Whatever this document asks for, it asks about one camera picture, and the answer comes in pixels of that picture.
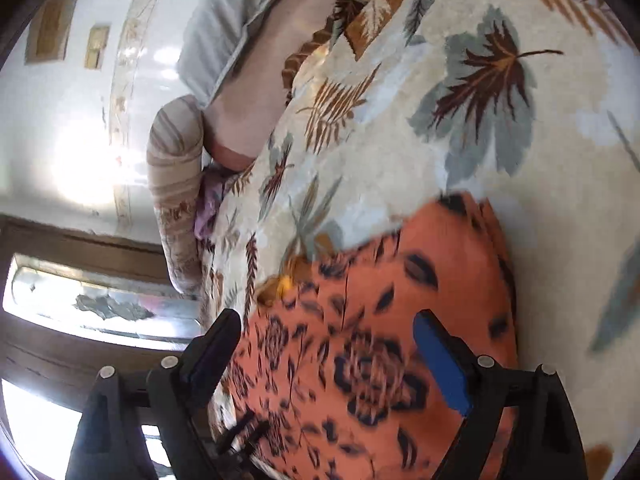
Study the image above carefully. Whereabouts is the orange floral blouse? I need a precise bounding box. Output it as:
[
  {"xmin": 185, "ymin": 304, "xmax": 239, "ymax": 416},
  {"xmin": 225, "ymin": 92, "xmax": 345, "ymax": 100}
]
[{"xmin": 230, "ymin": 193, "xmax": 518, "ymax": 479}]

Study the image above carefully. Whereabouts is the stained glass window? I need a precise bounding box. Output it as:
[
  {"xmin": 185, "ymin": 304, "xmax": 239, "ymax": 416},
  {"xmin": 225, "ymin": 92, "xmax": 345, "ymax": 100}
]
[{"xmin": 1, "ymin": 254, "xmax": 201, "ymax": 479}]

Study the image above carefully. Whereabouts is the purple cloth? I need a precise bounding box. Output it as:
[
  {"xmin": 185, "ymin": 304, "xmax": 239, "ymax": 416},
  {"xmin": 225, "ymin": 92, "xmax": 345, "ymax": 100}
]
[{"xmin": 194, "ymin": 162, "xmax": 234, "ymax": 240}]

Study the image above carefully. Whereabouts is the striped bolster pillow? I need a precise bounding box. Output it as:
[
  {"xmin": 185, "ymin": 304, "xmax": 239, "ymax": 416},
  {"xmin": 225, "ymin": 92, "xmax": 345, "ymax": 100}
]
[{"xmin": 146, "ymin": 94, "xmax": 204, "ymax": 295}]

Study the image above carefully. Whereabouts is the pink quilted bed sheet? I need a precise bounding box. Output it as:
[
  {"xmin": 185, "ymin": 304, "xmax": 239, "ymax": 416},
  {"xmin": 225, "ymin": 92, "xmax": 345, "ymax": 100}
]
[{"xmin": 204, "ymin": 0, "xmax": 334, "ymax": 172}]

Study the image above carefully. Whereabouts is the leaf pattern fleece blanket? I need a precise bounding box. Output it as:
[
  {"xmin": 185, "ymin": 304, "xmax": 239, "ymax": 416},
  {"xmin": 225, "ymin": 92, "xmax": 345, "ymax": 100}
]
[{"xmin": 204, "ymin": 0, "xmax": 639, "ymax": 462}]

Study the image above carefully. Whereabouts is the grey pillow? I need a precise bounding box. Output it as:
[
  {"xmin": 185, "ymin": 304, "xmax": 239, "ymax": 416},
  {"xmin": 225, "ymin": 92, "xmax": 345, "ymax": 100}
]
[{"xmin": 177, "ymin": 0, "xmax": 278, "ymax": 107}]

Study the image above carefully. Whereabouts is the beige wall switch plate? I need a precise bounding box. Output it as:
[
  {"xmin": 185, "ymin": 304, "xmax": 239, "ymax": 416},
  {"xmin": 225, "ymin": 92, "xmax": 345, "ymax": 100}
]
[{"xmin": 25, "ymin": 0, "xmax": 77, "ymax": 64}]

